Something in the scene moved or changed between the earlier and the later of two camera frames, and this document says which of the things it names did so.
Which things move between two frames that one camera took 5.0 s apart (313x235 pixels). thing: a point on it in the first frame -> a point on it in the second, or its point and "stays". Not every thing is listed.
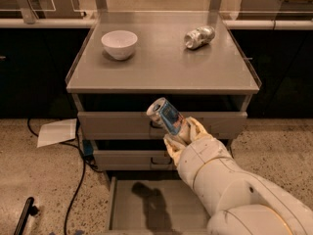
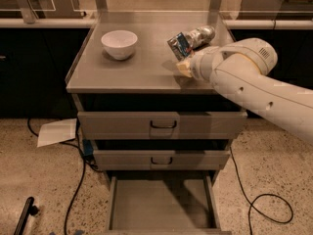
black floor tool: [28, 209] stays
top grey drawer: [135, 125] stays
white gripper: [197, 155] -> [198, 66]
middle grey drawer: [134, 161] stays
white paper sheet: [59, 131] stays
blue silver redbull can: [170, 120] -> [179, 46]
